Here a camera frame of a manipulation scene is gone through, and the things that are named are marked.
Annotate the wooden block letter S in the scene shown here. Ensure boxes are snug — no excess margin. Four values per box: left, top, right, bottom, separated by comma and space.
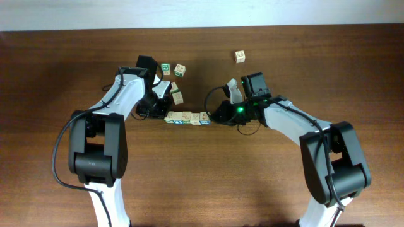
164, 111, 175, 124

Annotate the wooden block green V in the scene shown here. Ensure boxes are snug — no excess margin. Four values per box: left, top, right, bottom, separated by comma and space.
181, 111, 192, 124

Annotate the wooden block letter M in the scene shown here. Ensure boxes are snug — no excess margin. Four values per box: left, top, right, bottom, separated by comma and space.
190, 113, 201, 125

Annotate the wooden block blue 5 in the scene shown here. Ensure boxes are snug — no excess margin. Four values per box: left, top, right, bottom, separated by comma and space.
199, 112, 211, 125

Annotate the wooden block blue side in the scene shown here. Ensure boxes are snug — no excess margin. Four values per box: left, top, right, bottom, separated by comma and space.
172, 112, 184, 124

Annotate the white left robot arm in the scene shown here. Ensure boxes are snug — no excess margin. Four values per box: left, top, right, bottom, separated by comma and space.
68, 55, 172, 226

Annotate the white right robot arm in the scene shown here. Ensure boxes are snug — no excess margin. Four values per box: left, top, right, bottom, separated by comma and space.
207, 72, 372, 226

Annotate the wooden block blue H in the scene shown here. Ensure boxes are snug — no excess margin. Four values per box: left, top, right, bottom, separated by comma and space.
172, 91, 184, 105

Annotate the wooden block green edge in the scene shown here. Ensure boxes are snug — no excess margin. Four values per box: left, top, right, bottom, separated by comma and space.
170, 82, 179, 94

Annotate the wooden block green R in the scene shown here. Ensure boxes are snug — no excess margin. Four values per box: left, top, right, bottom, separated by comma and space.
160, 63, 171, 76

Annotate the wooden block green B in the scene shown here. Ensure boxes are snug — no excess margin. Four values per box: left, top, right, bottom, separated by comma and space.
174, 64, 186, 77

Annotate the wooden block letter K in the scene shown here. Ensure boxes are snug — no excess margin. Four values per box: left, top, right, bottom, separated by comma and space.
235, 50, 246, 63

